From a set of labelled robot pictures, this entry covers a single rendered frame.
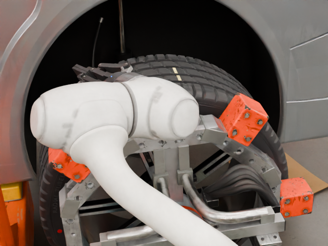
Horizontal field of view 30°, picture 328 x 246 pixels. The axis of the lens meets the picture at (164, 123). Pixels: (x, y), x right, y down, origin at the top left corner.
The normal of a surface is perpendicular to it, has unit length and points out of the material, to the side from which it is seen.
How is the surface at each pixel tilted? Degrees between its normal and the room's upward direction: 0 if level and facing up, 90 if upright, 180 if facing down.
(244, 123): 90
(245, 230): 90
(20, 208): 0
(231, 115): 55
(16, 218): 0
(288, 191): 0
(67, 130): 90
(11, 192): 90
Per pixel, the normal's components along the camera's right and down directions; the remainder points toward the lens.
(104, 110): 0.44, -0.51
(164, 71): 0.02, -0.86
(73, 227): 0.18, 0.51
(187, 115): 0.57, 0.20
